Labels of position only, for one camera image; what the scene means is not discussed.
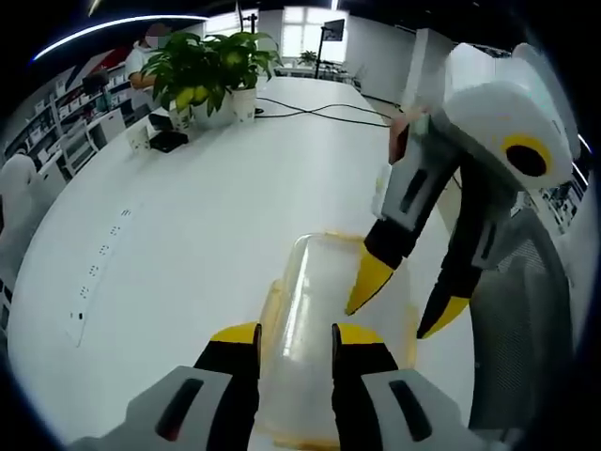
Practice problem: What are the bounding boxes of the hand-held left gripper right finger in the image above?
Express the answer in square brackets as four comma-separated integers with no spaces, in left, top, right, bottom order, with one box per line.
[331,322,473,451]

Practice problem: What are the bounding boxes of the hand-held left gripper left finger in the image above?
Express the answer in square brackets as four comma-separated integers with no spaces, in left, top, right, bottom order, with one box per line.
[125,321,263,451]

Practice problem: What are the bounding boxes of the clear plastic container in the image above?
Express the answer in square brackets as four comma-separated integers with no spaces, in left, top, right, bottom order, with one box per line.
[255,228,420,447]

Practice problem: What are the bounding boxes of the person's right hand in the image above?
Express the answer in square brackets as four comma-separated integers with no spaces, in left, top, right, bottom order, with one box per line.
[388,106,426,166]

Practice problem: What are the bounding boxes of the grey mesh office chair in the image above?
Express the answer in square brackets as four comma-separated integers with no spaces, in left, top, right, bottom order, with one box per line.
[469,204,581,433]

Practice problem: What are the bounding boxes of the monitor on black stand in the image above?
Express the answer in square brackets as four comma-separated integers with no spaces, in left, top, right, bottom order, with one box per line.
[315,18,347,80]

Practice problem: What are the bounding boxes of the green potted plant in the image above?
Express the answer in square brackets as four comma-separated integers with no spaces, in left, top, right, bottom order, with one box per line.
[139,31,229,114]
[206,30,285,93]

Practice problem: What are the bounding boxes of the printed white plant pot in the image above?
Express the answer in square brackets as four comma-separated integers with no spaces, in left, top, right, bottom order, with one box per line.
[167,99,194,132]

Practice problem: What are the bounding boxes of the black box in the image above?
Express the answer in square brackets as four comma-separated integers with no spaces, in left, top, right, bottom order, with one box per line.
[148,114,190,154]

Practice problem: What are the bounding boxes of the white paper cup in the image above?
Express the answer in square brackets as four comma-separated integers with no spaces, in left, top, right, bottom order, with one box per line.
[125,125,153,154]

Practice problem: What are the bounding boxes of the white humanoid robot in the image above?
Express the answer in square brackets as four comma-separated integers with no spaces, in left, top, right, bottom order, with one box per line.
[0,153,44,283]

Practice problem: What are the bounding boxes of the storage shelves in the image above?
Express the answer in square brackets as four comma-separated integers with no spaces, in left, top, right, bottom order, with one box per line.
[3,44,135,163]

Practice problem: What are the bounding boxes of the long ceiling light strip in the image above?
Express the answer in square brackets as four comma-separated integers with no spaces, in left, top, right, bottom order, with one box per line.
[31,13,210,62]

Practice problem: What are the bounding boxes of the black cable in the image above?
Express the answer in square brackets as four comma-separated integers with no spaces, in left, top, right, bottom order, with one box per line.
[254,95,392,129]

